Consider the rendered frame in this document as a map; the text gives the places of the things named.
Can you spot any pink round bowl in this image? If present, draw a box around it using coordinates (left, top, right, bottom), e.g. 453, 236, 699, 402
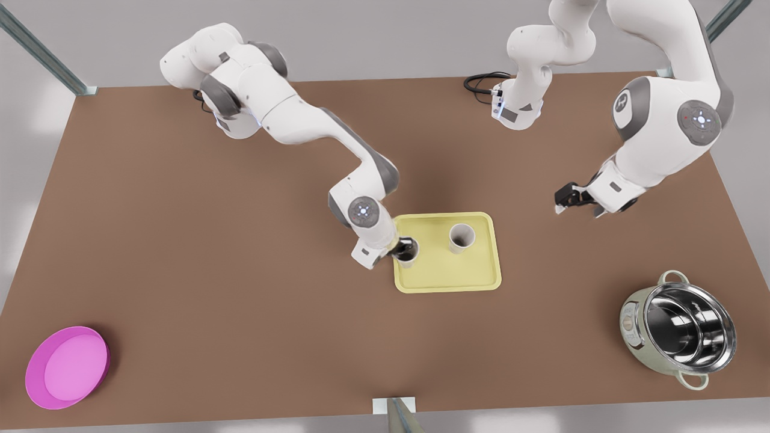
25, 326, 111, 411

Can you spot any yellow rectangular tray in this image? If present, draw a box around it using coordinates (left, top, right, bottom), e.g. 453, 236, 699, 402
393, 212, 502, 294

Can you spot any white IKEA cup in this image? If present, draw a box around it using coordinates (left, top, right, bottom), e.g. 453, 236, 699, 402
396, 236, 420, 269
448, 223, 476, 255

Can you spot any silver frame post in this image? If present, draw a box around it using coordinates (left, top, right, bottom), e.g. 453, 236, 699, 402
656, 0, 754, 79
0, 5, 98, 97
372, 396, 417, 433

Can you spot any steel pot with green handles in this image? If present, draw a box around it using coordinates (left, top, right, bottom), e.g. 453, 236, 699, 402
619, 270, 738, 392

